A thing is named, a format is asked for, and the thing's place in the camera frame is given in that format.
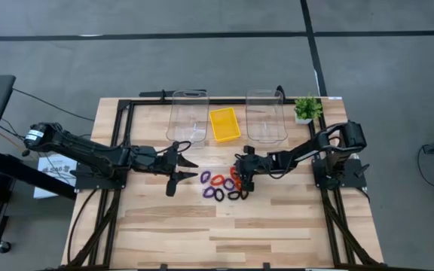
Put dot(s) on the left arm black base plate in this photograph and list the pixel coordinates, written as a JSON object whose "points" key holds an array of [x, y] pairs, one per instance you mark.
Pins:
{"points": [[89, 182]]}

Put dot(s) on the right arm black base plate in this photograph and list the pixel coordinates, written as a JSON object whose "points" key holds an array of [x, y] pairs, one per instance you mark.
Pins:
{"points": [[347, 177]]}

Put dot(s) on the black aluminium table frame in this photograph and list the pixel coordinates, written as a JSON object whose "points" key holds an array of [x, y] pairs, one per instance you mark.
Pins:
{"points": [[145, 101]]}

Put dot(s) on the black caster wheel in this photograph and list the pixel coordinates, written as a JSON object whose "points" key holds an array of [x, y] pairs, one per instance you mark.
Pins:
{"points": [[4, 247]]}

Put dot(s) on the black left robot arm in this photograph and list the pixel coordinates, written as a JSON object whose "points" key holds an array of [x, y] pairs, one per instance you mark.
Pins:
{"points": [[81, 148]]}

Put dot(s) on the clear plastic bin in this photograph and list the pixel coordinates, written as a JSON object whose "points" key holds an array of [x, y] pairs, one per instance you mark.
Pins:
{"points": [[187, 116], [266, 116]]}

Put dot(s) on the yellow plastic basket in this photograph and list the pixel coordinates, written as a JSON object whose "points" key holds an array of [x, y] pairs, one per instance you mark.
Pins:
{"points": [[224, 124]]}

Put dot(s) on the small potted green plant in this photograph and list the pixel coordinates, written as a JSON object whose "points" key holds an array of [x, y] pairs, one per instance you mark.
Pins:
{"points": [[307, 108]]}

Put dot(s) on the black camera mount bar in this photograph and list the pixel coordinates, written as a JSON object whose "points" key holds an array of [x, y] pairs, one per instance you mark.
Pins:
{"points": [[153, 93]]}

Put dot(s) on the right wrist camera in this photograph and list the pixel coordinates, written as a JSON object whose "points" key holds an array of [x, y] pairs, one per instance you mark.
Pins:
{"points": [[249, 150]]}

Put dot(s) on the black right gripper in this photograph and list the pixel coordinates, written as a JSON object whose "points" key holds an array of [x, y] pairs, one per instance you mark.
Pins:
{"points": [[254, 165]]}

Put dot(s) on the white printed paper sheet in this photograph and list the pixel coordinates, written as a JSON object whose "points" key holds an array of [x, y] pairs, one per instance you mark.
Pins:
{"points": [[57, 165]]}

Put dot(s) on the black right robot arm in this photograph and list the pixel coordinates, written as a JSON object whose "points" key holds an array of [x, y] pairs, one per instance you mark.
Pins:
{"points": [[300, 150]]}

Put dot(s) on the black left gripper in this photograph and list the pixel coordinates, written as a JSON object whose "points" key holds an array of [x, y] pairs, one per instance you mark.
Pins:
{"points": [[153, 159]]}

